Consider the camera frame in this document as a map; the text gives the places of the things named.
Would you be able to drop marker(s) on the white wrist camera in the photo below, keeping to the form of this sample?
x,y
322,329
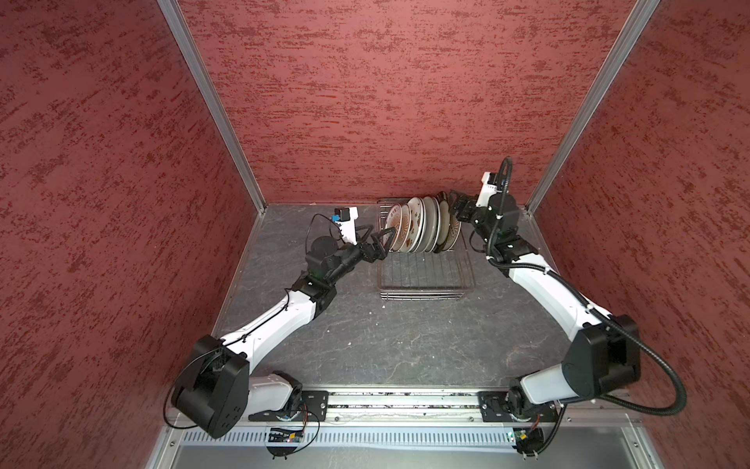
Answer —
x,y
344,218
490,187

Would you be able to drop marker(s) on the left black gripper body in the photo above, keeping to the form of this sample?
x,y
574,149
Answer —
x,y
351,255

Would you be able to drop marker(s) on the left small circuit board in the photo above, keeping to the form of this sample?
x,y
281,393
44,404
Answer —
x,y
286,436

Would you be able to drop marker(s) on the left corner aluminium profile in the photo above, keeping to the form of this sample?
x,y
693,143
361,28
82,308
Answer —
x,y
179,28

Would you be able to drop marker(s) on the brown leaf pattern plate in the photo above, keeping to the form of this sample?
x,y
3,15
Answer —
x,y
454,230

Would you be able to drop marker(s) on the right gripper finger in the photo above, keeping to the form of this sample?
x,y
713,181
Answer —
x,y
455,197
460,211

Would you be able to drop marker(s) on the dark checkered rim plate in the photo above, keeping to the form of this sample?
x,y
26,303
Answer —
x,y
444,222

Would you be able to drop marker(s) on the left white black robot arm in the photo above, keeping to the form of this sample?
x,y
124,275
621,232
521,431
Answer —
x,y
216,387

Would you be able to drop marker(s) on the orange sunburst plate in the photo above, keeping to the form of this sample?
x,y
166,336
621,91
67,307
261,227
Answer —
x,y
394,223

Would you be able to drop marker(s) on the plain cream white plate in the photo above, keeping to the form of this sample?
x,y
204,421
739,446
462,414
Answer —
x,y
431,221

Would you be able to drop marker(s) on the right corner aluminium profile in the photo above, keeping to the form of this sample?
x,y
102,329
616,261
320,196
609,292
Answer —
x,y
628,36

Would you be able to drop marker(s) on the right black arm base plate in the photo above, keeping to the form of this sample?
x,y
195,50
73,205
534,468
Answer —
x,y
511,406

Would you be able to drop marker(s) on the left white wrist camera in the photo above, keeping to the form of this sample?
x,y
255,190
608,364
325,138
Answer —
x,y
344,218

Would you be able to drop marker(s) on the metal wire dish rack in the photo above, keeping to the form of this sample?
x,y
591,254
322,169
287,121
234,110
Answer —
x,y
412,276

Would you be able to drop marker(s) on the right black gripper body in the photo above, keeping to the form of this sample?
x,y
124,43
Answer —
x,y
479,219

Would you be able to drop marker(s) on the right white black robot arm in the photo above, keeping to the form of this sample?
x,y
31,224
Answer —
x,y
599,360

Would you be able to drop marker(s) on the corner aluminium profile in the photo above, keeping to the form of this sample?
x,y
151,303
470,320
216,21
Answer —
x,y
628,36
179,28

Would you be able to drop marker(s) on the strawberry pattern white plate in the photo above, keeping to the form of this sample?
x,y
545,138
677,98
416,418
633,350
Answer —
x,y
416,208

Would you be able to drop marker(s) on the white slotted cable duct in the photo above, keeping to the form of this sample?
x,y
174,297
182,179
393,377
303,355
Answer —
x,y
494,440

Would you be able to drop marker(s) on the right small circuit board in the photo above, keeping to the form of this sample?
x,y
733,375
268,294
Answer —
x,y
528,439

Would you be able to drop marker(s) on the aluminium mounting rail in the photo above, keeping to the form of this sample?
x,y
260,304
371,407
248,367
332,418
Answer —
x,y
391,406

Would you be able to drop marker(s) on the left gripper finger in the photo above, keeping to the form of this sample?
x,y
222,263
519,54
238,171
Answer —
x,y
380,249
367,233

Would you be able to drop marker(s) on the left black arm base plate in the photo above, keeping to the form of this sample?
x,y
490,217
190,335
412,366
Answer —
x,y
311,404

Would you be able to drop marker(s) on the small circuit board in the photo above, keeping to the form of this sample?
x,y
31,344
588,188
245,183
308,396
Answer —
x,y
528,439
286,436

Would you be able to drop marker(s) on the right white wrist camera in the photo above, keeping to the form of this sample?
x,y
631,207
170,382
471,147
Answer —
x,y
490,187

